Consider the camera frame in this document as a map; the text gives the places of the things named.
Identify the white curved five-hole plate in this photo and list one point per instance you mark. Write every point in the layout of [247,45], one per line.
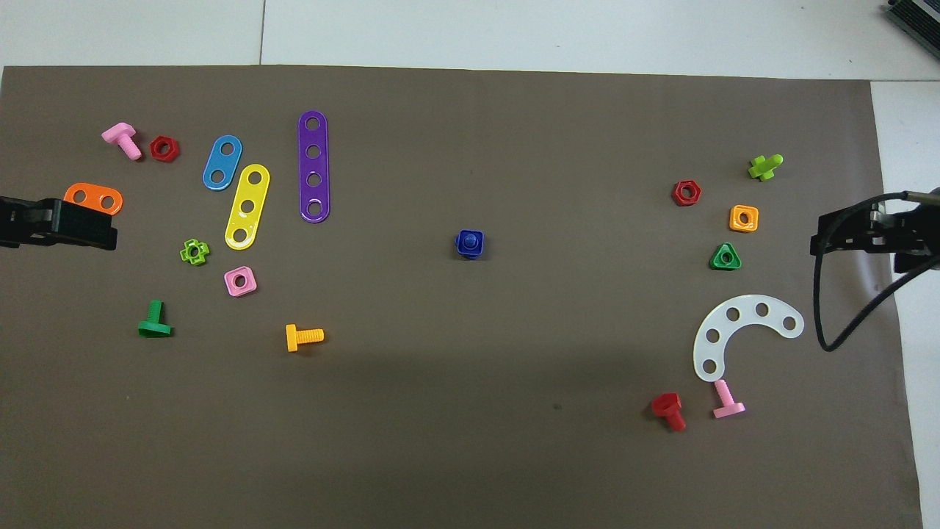
[747,310]

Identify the lime green cross nut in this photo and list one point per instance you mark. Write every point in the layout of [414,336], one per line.
[203,252]

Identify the brown table mat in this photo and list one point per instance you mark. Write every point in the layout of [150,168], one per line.
[470,404]

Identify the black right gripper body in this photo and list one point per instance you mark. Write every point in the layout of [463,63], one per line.
[910,231]

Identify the green plastic screw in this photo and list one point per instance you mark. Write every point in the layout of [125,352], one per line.
[154,316]

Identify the blue two-hole plate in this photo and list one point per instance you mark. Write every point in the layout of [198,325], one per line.
[222,163]

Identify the orange plastic screw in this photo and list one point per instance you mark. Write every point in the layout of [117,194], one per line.
[305,336]

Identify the orange square nut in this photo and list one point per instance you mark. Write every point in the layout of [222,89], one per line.
[734,224]

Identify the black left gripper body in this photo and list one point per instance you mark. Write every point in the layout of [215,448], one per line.
[26,220]

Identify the blue square nut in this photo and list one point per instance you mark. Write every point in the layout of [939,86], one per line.
[461,253]

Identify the green triangle nut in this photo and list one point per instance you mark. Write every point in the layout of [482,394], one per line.
[716,263]

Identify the orange heart-shaped plate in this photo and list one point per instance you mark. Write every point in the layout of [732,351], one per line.
[93,192]

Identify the pink square nut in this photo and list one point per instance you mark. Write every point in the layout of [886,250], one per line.
[229,288]

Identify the lime green cross-head screw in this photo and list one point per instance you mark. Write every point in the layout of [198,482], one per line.
[764,169]

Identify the red hexagon nut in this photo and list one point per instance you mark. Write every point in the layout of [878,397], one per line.
[155,148]
[676,192]

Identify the pink plastic screw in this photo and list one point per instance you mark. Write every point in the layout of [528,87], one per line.
[725,397]
[121,136]

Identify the red plastic screw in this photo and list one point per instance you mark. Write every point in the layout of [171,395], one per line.
[667,404]

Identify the yellow three-hole plate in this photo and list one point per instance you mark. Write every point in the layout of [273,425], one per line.
[251,192]

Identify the purple four-hole plate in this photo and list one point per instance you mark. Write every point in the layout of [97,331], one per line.
[313,166]

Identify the grey ribbed device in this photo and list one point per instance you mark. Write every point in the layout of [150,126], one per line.
[922,22]

